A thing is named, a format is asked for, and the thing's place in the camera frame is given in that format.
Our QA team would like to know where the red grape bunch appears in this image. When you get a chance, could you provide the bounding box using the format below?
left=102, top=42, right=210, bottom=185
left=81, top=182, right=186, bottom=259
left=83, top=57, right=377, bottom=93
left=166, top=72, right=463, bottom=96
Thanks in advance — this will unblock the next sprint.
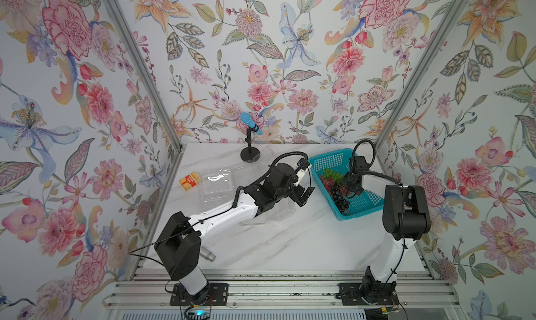
left=320, top=176, right=348, bottom=197

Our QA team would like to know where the teal plastic mesh basket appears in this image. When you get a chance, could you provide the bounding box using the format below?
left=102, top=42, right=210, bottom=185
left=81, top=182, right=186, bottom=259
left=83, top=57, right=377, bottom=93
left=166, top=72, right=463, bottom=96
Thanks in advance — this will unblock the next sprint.
left=308, top=148, right=384, bottom=221

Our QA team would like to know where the clear clamshell container front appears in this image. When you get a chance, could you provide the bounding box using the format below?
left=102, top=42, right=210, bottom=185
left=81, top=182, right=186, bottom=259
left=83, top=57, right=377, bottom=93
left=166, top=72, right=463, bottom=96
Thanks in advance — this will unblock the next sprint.
left=240, top=198, right=296, bottom=227

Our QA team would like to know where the clear clamshell container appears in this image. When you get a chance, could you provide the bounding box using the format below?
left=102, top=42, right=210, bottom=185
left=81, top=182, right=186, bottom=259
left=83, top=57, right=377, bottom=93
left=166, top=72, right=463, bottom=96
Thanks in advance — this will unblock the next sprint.
left=232, top=145, right=276, bottom=186
left=240, top=198, right=296, bottom=227
left=199, top=169, right=235, bottom=208

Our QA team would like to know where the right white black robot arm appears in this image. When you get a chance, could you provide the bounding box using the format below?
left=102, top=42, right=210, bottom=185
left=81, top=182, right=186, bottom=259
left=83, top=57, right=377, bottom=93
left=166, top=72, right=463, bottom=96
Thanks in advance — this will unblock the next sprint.
left=343, top=155, right=431, bottom=305

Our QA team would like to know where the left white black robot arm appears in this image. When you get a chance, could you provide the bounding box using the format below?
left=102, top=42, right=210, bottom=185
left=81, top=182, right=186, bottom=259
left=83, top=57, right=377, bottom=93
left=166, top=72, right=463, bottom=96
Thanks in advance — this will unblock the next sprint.
left=154, top=151, right=314, bottom=305

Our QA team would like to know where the green grape bunch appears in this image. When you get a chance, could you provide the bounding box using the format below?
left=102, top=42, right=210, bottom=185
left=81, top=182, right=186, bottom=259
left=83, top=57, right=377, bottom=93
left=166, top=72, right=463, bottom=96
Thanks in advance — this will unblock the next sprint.
left=323, top=169, right=343, bottom=182

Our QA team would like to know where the clear clamshell container back centre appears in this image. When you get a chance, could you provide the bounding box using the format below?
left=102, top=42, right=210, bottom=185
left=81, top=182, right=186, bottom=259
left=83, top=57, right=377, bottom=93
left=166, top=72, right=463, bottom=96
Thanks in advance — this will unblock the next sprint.
left=232, top=145, right=276, bottom=186

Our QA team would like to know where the blue microphone on black stand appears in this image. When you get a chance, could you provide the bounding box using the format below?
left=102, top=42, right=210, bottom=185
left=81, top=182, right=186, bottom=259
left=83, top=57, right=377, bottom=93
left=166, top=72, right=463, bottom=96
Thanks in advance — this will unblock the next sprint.
left=240, top=113, right=261, bottom=163

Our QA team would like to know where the clear clamshell container back left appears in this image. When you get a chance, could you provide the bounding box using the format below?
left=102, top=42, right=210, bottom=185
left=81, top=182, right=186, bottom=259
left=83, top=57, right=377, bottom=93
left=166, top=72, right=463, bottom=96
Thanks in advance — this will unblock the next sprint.
left=199, top=169, right=235, bottom=208

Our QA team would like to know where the orange yellow snack packet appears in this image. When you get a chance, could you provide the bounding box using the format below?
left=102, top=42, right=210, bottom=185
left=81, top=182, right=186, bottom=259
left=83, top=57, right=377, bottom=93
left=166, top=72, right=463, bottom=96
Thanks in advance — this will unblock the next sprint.
left=180, top=172, right=202, bottom=191

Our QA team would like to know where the grey metal cylinder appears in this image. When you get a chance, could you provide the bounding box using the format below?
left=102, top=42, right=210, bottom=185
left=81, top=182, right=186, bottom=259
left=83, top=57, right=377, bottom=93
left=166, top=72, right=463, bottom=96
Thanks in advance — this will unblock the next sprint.
left=200, top=247, right=216, bottom=262

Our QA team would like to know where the aluminium rail base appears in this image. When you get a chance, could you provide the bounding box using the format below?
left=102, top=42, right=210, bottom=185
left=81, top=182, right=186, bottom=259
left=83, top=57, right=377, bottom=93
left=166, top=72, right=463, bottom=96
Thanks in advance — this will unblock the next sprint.
left=104, top=269, right=466, bottom=319

